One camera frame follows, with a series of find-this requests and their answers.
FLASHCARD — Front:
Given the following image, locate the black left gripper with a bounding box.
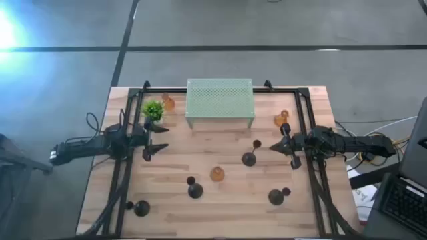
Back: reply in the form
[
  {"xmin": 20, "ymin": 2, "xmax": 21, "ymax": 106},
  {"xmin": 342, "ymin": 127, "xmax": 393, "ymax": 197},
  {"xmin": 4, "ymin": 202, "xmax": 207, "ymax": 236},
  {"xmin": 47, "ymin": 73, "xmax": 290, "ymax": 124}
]
[{"xmin": 133, "ymin": 119, "xmax": 170, "ymax": 163}]

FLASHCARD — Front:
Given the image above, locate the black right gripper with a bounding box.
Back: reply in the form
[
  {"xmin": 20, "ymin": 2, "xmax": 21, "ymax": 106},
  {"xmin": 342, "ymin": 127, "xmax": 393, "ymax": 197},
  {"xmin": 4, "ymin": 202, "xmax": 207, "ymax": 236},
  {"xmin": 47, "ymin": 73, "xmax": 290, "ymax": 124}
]
[{"xmin": 269, "ymin": 122, "xmax": 310, "ymax": 170}]

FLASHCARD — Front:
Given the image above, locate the amber glass candle holder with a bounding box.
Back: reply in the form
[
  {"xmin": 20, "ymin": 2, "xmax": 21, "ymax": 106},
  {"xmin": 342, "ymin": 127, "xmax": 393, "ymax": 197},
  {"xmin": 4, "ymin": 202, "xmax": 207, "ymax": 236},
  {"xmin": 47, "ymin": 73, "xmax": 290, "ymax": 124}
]
[
  {"xmin": 274, "ymin": 109, "xmax": 290, "ymax": 128},
  {"xmin": 209, "ymin": 166, "xmax": 226, "ymax": 183},
  {"xmin": 161, "ymin": 92, "xmax": 176, "ymax": 112}
]

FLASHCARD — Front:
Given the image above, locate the black metal candlestick holder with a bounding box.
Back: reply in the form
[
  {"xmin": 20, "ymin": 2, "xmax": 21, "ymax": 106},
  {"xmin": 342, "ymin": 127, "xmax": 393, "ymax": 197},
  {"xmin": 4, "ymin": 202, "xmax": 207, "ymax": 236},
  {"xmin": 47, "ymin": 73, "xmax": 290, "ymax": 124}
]
[
  {"xmin": 268, "ymin": 187, "xmax": 292, "ymax": 206},
  {"xmin": 186, "ymin": 175, "xmax": 204, "ymax": 200},
  {"xmin": 241, "ymin": 139, "xmax": 262, "ymax": 167},
  {"xmin": 125, "ymin": 199, "xmax": 151, "ymax": 218}
]

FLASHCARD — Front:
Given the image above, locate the small green potted plant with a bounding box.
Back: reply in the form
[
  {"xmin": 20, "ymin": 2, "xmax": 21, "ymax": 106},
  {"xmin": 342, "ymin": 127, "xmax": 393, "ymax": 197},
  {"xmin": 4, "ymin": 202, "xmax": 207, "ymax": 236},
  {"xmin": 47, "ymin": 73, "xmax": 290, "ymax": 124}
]
[{"xmin": 141, "ymin": 99, "xmax": 165, "ymax": 125}]

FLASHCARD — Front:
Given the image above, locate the green perforated metal shelf riser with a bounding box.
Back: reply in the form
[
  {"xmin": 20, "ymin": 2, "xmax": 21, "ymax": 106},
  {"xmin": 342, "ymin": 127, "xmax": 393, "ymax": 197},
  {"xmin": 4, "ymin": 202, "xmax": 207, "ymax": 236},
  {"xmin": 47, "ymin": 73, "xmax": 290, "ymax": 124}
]
[{"xmin": 185, "ymin": 78, "xmax": 256, "ymax": 129}]

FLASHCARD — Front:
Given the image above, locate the white paper sheet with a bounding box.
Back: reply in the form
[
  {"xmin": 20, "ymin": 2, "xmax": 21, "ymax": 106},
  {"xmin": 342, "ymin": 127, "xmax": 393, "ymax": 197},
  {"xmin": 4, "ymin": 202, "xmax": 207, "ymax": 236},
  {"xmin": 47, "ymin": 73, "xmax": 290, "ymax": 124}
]
[{"xmin": 346, "ymin": 165, "xmax": 378, "ymax": 221}]

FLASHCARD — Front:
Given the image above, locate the dark grey laptop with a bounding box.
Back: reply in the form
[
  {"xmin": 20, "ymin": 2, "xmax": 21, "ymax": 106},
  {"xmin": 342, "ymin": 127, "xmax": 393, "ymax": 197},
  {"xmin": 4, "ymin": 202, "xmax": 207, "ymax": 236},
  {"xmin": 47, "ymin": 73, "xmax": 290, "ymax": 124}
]
[{"xmin": 363, "ymin": 96, "xmax": 427, "ymax": 240}]

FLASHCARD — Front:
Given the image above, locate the dark metal stand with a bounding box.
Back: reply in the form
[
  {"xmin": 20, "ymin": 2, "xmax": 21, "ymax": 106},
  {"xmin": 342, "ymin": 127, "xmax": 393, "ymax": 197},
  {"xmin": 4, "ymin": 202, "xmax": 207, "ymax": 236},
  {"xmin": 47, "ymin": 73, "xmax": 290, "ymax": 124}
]
[{"xmin": 0, "ymin": 133, "xmax": 54, "ymax": 176}]

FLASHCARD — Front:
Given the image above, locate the black aluminium rig frame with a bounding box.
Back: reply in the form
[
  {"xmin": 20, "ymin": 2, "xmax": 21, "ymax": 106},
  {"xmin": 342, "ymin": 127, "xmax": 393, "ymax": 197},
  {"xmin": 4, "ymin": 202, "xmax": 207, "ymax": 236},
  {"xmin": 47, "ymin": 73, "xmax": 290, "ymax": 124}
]
[{"xmin": 85, "ymin": 79, "xmax": 364, "ymax": 239}]

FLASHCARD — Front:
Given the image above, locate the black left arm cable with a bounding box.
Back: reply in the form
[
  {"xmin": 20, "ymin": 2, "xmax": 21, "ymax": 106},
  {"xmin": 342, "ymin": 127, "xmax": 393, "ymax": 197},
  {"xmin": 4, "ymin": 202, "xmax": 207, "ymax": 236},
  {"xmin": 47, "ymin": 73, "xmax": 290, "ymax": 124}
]
[{"xmin": 85, "ymin": 112, "xmax": 101, "ymax": 135}]

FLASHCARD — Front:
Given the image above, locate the white cable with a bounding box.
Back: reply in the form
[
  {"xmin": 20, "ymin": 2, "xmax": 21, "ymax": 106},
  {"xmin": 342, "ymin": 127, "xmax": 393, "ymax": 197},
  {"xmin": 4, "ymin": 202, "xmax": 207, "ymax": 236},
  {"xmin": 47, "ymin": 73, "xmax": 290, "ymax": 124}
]
[{"xmin": 363, "ymin": 115, "xmax": 418, "ymax": 137}]

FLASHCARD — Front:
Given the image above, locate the yellow cable bundle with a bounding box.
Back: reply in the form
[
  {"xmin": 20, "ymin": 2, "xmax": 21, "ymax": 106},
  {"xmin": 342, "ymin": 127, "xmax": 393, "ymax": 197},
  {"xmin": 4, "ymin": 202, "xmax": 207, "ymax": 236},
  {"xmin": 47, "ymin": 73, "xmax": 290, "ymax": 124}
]
[{"xmin": 355, "ymin": 137, "xmax": 412, "ymax": 163}]

